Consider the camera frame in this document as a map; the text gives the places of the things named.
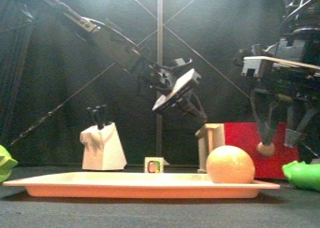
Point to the small wooden picture cube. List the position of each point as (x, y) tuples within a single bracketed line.
[(155, 165)]

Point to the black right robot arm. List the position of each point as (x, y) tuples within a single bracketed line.
[(302, 18)]

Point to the orange plastic tray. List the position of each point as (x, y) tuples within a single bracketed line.
[(137, 183)]

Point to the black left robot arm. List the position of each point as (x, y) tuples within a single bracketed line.
[(109, 40)]

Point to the green toy pea pod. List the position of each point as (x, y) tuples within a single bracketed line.
[(305, 175)]

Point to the white wooden knife block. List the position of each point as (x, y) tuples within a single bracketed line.
[(104, 150)]

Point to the pale wooden toy stand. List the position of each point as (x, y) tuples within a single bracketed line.
[(211, 141)]

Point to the small tan wooden ball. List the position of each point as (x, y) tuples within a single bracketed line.
[(266, 149)]

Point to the diagonal metal frame brace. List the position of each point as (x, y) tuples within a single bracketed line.
[(66, 101), (208, 60)]

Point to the red box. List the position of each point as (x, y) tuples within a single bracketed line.
[(245, 135)]

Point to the left wrist camera mount plate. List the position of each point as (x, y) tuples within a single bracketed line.
[(178, 90)]

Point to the wrist camera mount plate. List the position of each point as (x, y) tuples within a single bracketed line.
[(267, 65), (178, 90)]

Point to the right wrist camera mount plate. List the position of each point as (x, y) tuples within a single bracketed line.
[(267, 65)]

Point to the tan toy egg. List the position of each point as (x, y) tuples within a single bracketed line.
[(230, 165)]

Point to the green toy vegetable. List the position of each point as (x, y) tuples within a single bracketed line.
[(6, 163)]

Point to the vertical metal frame pole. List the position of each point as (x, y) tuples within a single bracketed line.
[(160, 26)]

